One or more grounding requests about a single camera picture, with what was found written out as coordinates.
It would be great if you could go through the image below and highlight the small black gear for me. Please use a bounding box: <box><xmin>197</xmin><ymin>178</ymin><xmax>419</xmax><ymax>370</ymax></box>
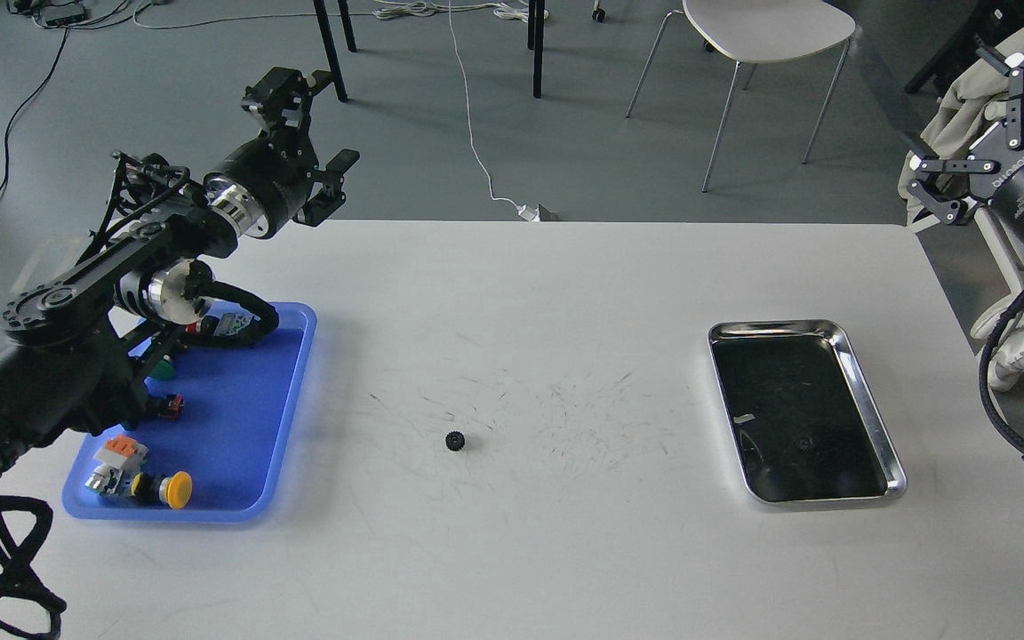
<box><xmin>444</xmin><ymin>430</ymin><xmax>467</xmax><ymax>452</ymax></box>

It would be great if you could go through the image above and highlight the white chair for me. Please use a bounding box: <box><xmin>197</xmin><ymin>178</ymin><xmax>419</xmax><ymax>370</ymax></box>
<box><xmin>625</xmin><ymin>1</ymin><xmax>859</xmax><ymax>193</ymax></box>

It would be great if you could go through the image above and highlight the black table leg right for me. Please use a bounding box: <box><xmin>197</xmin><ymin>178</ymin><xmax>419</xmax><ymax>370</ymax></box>
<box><xmin>527</xmin><ymin>0</ymin><xmax>546</xmax><ymax>99</ymax></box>

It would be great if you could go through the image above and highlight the black table leg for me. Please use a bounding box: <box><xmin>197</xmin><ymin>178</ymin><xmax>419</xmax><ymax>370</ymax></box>
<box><xmin>527</xmin><ymin>0</ymin><xmax>546</xmax><ymax>99</ymax></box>
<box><xmin>312</xmin><ymin>0</ymin><xmax>358</xmax><ymax>104</ymax></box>

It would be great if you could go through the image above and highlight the white office chair frame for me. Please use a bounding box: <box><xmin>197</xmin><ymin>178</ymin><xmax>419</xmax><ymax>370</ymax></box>
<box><xmin>908</xmin><ymin>200</ymin><xmax>1024</xmax><ymax>339</ymax></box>

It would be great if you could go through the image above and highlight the beige jacket on chair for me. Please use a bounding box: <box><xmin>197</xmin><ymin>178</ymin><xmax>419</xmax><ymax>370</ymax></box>
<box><xmin>899</xmin><ymin>13</ymin><xmax>1024</xmax><ymax>223</ymax></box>

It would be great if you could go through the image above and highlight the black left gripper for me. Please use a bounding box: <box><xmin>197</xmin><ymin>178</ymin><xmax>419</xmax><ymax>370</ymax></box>
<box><xmin>204</xmin><ymin>68</ymin><xmax>361</xmax><ymax>240</ymax></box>

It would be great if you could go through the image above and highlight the white power adapter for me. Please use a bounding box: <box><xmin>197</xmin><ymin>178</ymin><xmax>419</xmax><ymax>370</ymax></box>
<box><xmin>517</xmin><ymin>205</ymin><xmax>561</xmax><ymax>222</ymax></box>

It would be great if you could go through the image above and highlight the yellow push button switch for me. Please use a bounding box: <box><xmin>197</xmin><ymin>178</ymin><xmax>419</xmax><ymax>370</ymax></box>
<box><xmin>130</xmin><ymin>471</ymin><xmax>194</xmax><ymax>510</ymax></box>

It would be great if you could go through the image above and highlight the black table leg left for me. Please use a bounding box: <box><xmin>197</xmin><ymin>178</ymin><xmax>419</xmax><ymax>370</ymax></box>
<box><xmin>312</xmin><ymin>0</ymin><xmax>358</xmax><ymax>104</ymax></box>

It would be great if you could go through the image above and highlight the green push button switch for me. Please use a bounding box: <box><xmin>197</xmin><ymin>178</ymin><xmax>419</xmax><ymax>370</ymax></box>
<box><xmin>148</xmin><ymin>354</ymin><xmax>176</xmax><ymax>381</ymax></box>

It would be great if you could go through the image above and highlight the black floor cable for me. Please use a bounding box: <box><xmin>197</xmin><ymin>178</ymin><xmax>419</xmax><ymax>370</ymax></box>
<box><xmin>0</xmin><ymin>27</ymin><xmax>74</xmax><ymax>348</ymax></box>

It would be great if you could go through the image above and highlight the white sneaker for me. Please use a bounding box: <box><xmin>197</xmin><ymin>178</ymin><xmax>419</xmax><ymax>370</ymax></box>
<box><xmin>970</xmin><ymin>298</ymin><xmax>1024</xmax><ymax>393</ymax></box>

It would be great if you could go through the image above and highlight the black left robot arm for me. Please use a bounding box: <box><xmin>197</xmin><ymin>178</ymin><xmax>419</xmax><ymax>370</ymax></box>
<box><xmin>0</xmin><ymin>68</ymin><xmax>359</xmax><ymax>639</ymax></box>

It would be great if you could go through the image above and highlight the black red switch part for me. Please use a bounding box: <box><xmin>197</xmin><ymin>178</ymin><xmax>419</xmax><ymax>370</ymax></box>
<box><xmin>147</xmin><ymin>393</ymin><xmax>186</xmax><ymax>420</ymax></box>

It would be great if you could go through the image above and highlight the shiny metal tray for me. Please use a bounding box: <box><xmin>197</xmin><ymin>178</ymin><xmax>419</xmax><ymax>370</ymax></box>
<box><xmin>708</xmin><ymin>319</ymin><xmax>908</xmax><ymax>508</ymax></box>

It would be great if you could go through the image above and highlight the orange white connector block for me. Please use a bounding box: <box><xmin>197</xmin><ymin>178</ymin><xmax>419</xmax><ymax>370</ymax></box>
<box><xmin>84</xmin><ymin>434</ymin><xmax>150</xmax><ymax>497</ymax></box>

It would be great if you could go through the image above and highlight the blue plastic tray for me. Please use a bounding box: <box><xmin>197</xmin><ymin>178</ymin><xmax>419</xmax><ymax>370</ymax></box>
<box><xmin>61</xmin><ymin>302</ymin><xmax>317</xmax><ymax>524</ymax></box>

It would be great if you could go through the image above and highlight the white floor cable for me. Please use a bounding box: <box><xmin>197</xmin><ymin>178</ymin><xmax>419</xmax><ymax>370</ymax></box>
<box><xmin>134</xmin><ymin>0</ymin><xmax>553</xmax><ymax>214</ymax></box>

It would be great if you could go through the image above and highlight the dark blue switch block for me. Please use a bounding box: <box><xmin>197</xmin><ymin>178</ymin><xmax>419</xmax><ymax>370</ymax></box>
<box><xmin>212</xmin><ymin>312</ymin><xmax>255</xmax><ymax>339</ymax></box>

